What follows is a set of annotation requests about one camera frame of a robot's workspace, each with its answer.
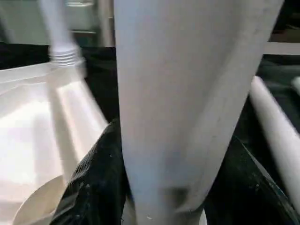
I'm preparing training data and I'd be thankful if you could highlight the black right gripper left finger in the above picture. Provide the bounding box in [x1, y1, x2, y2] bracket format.
[50, 118, 132, 225]

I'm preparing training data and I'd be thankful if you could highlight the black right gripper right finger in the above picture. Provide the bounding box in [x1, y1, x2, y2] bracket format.
[203, 135, 300, 225]

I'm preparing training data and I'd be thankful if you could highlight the white plastic table top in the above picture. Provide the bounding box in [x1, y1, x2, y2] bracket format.
[0, 61, 208, 225]

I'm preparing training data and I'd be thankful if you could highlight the black shiny table mat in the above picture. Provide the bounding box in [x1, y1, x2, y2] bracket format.
[0, 42, 300, 207]

